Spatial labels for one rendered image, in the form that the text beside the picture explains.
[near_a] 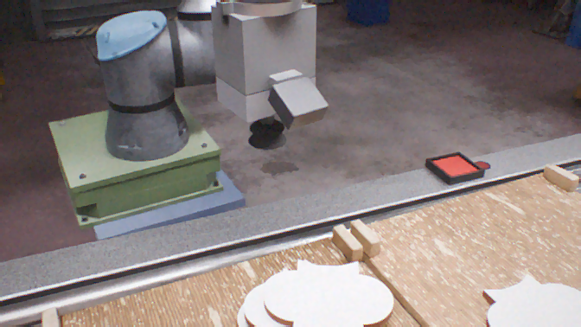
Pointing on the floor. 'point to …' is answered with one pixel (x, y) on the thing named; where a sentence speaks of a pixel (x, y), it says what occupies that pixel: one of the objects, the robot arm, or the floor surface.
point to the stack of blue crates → (368, 11)
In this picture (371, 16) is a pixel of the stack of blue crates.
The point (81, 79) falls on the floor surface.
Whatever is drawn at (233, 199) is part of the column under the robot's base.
